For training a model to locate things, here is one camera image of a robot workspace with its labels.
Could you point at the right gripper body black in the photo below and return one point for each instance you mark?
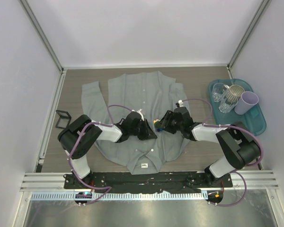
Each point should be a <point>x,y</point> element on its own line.
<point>178,126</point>

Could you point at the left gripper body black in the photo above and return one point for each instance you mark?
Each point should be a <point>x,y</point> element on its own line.
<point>138,131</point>

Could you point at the colourful pompom flower brooch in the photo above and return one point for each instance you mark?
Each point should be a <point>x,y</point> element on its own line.
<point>157,125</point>

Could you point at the grey button-up shirt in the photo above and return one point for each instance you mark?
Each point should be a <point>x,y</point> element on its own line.
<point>155,94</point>

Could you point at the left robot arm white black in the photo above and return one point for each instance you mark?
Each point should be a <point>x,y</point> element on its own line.
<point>79,136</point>

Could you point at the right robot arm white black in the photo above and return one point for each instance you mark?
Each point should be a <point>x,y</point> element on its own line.
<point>239,146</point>

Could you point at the clear glass cup rear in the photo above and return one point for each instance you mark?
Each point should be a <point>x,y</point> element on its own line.
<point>218,90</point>

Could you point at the clear glass cup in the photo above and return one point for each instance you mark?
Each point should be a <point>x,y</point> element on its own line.
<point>218,90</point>
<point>228,102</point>

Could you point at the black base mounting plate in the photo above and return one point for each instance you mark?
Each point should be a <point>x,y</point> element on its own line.
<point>172,182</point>

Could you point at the clear glass cup front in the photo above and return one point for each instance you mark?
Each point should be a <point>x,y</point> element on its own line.
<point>228,102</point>

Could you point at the metal cup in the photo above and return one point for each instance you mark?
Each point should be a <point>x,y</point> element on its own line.
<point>233,93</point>

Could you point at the lilac plastic cup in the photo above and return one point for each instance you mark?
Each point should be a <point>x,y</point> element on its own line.
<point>247,100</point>

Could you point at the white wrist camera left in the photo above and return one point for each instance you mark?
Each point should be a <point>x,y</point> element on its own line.
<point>140,113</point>

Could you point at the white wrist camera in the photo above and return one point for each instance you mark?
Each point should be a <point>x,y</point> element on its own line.
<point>140,113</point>
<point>179,104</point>

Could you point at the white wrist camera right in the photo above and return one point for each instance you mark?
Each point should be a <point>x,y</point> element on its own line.
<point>179,104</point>

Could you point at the small black frame stand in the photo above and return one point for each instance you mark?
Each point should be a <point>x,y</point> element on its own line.
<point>63,120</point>

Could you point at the slotted cable duct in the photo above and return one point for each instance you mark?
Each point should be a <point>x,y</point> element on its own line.
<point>80,196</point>

